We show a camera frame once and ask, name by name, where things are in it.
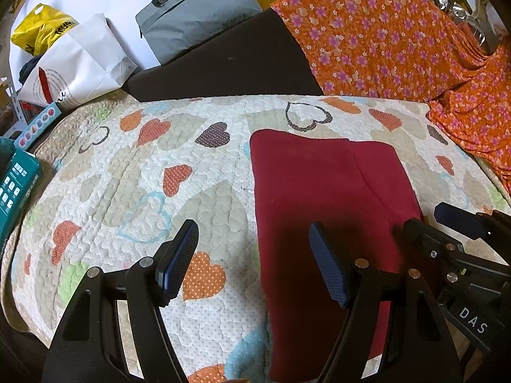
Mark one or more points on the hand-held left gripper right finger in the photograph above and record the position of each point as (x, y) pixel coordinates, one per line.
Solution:
(331, 267)

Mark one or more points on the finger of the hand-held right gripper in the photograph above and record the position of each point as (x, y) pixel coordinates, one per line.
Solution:
(423, 235)
(459, 219)

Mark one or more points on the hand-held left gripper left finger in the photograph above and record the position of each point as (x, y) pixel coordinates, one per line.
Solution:
(179, 265)

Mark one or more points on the maroon garment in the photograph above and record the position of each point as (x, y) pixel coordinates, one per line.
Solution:
(319, 175)

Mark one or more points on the heart print quilted blanket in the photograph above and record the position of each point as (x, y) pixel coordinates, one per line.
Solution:
(119, 191)

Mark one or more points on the teal cardboard box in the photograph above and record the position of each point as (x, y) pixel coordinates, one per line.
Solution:
(16, 183)

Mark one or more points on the orange floral garment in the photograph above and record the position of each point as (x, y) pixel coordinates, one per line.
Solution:
(379, 48)

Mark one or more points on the light blue narrow box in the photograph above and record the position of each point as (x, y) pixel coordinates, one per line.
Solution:
(36, 127)

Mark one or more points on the clear plastic wrapper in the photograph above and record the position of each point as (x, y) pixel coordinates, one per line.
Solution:
(463, 12)

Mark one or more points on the dark brown cushion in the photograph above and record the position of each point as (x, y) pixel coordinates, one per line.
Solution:
(239, 60)

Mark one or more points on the white paper bag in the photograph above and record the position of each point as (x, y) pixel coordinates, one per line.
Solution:
(88, 64)

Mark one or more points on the white slotted metal bar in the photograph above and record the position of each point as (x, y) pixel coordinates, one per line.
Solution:
(14, 101)

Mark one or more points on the grey fabric bag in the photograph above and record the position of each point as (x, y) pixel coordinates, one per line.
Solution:
(199, 16)

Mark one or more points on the white flat board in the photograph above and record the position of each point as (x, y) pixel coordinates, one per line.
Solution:
(119, 4)

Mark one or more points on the yellow plastic bag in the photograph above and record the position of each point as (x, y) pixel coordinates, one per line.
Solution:
(40, 28)

